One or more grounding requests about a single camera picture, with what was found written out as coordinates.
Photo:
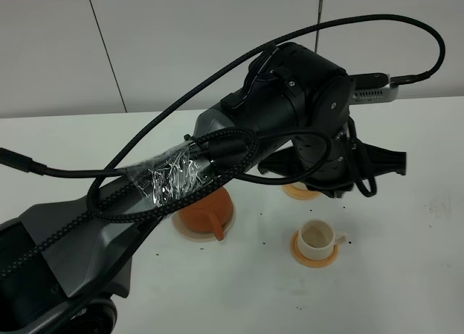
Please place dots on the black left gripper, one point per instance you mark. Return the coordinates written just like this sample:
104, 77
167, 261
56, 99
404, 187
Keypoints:
352, 163

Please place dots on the brown clay teapot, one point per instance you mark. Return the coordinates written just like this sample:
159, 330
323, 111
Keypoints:
206, 211

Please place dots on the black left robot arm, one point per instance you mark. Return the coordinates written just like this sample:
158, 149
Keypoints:
62, 262

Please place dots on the beige teapot saucer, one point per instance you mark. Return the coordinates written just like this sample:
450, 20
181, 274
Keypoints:
188, 232

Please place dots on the orange far coaster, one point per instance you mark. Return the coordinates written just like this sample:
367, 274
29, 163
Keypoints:
299, 194

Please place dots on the white near teacup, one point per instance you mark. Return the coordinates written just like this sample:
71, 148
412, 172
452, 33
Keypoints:
316, 240

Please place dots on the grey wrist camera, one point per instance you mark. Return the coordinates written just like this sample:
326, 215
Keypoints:
372, 88

